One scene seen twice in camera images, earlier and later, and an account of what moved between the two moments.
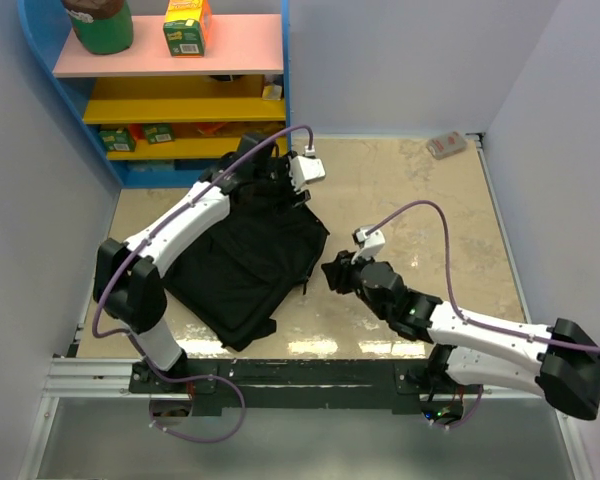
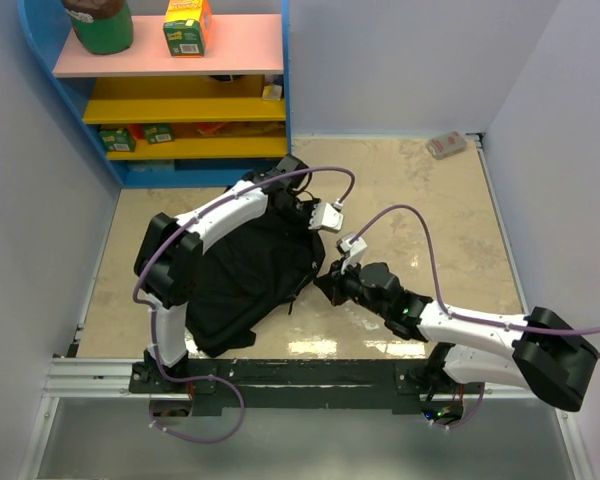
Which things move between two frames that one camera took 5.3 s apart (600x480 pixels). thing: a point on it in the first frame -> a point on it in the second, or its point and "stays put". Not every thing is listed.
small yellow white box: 272,92 stays put
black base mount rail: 289,386 stays put
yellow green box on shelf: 186,27 stays put
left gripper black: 302,196 -> 309,203
